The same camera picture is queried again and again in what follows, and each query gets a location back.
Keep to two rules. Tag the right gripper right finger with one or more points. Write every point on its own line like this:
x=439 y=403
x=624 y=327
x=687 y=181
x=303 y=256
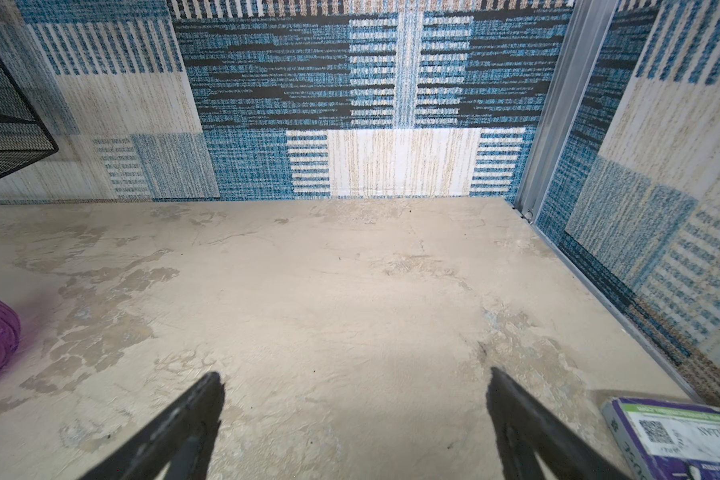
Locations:
x=528 y=436

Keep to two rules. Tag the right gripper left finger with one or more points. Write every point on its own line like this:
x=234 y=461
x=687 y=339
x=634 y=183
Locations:
x=177 y=444

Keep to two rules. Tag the purple packet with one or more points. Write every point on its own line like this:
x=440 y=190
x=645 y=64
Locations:
x=665 y=440

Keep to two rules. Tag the black wire shelf rack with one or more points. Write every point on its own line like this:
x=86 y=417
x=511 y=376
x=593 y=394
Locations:
x=24 y=138

